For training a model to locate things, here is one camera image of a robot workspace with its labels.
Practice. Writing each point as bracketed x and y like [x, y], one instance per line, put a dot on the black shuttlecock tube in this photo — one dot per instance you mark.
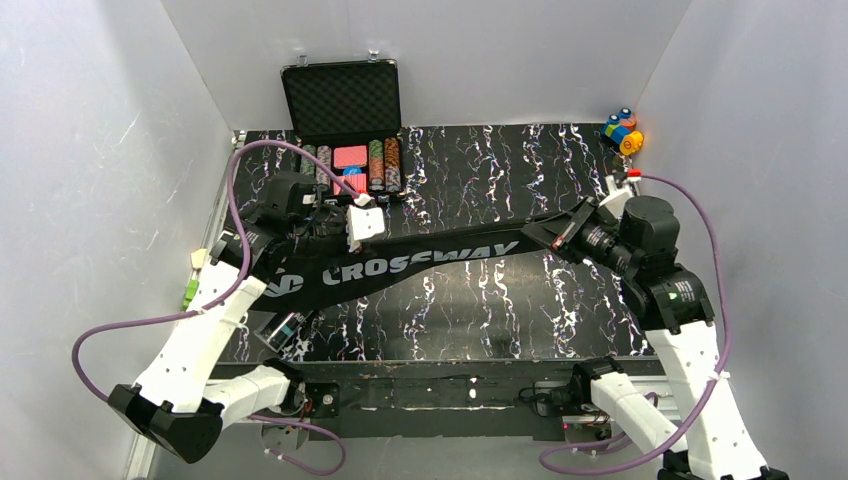
[281, 328]

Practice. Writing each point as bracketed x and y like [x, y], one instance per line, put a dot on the beige block on rail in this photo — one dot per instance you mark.
[197, 258]

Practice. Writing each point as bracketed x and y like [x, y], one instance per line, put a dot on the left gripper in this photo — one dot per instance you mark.
[340, 225]

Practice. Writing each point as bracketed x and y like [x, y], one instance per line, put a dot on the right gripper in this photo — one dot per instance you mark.
[568, 231]

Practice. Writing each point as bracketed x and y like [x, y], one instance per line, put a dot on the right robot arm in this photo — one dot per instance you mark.
[636, 236]

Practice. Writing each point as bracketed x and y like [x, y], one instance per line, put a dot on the colourful toy blocks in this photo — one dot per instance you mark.
[620, 131]

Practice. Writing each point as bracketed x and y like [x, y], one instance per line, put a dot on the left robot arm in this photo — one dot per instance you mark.
[171, 402]

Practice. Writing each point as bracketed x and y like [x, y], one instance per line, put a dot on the black poker chip case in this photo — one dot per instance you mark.
[348, 103]

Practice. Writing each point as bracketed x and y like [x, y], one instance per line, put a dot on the green clip on rail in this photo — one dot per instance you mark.
[189, 293]

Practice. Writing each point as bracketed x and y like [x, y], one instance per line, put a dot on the black racket bag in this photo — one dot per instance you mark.
[397, 265]

